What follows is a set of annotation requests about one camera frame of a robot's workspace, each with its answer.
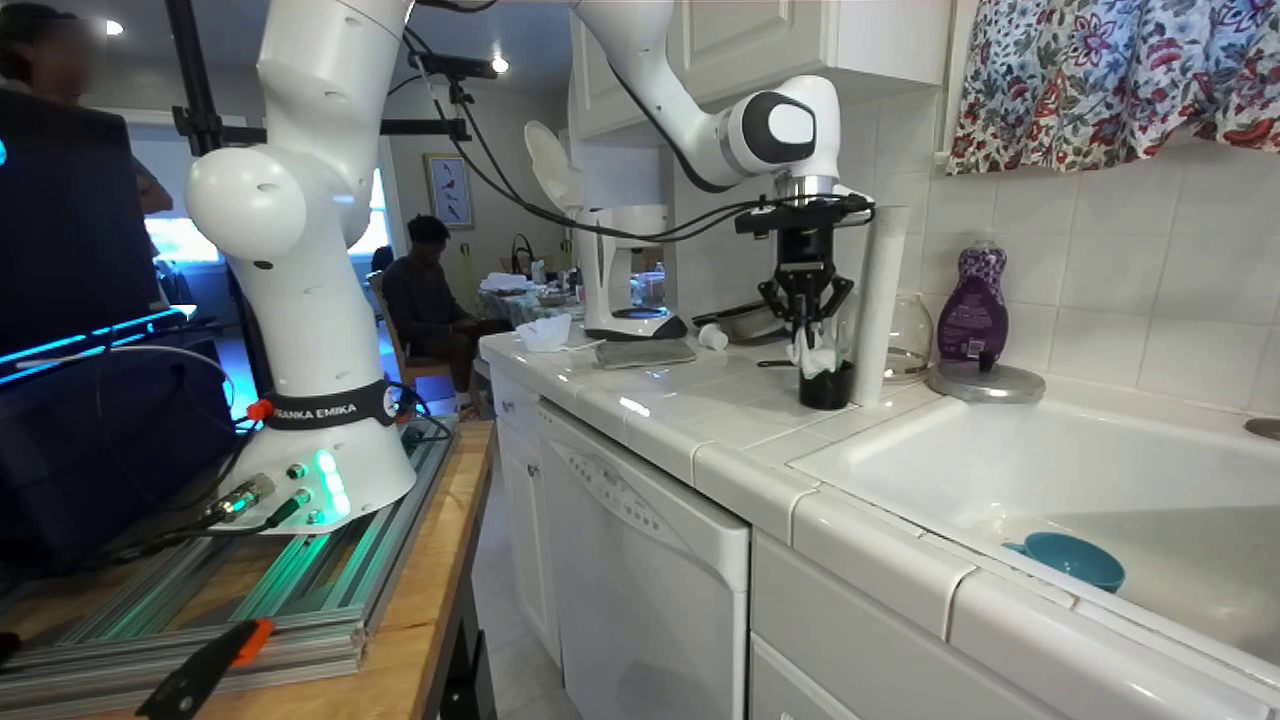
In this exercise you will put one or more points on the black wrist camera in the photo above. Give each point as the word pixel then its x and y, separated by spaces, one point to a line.
pixel 801 210

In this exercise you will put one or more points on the dark computer case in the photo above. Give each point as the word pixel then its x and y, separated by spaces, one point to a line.
pixel 105 455

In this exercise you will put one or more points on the seated person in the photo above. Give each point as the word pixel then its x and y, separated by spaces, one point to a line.
pixel 421 300

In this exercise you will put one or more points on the white sink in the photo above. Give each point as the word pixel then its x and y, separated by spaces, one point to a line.
pixel 1067 467

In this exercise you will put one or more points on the round ceiling light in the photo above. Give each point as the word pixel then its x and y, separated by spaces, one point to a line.
pixel 111 24

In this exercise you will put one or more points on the white upper cabinet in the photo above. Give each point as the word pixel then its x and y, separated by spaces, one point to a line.
pixel 880 40

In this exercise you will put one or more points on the tall white cylinder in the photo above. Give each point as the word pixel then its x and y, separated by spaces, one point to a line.
pixel 880 305

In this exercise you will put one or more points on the grey metal lid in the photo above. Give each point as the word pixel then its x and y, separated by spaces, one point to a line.
pixel 984 387

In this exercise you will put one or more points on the standing person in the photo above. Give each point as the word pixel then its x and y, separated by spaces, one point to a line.
pixel 44 52

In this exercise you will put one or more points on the aluminium rail base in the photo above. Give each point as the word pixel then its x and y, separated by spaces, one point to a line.
pixel 202 600

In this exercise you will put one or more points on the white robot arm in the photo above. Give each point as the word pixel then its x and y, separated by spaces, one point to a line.
pixel 303 267

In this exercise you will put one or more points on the framed wall picture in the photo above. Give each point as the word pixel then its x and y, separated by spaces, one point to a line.
pixel 454 190

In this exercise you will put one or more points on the purple soap bottle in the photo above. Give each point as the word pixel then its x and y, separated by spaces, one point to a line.
pixel 974 321

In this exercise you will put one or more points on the black orange clamp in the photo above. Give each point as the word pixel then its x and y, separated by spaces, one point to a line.
pixel 202 664

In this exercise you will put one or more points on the small white round object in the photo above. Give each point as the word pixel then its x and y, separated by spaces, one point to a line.
pixel 715 337

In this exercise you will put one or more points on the black stereo camera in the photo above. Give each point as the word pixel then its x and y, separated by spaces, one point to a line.
pixel 463 67

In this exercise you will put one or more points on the black measuring cup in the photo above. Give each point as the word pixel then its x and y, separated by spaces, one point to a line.
pixel 827 389

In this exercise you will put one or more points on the black monitor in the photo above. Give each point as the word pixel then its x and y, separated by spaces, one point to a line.
pixel 65 267

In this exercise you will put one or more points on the white dishwasher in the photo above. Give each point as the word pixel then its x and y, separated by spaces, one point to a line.
pixel 643 574

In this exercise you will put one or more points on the floral curtain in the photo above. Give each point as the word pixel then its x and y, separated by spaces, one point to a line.
pixel 1106 80

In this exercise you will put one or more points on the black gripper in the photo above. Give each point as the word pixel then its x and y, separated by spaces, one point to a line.
pixel 804 250

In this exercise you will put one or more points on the white sink base cabinet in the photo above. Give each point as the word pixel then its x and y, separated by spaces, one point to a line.
pixel 864 627

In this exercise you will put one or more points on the white plastic tub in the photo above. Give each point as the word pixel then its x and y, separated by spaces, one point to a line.
pixel 540 332

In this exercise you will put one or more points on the white coffee maker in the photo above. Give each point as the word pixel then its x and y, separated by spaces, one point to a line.
pixel 618 267

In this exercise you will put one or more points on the wooden table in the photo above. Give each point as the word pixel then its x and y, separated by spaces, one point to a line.
pixel 427 600

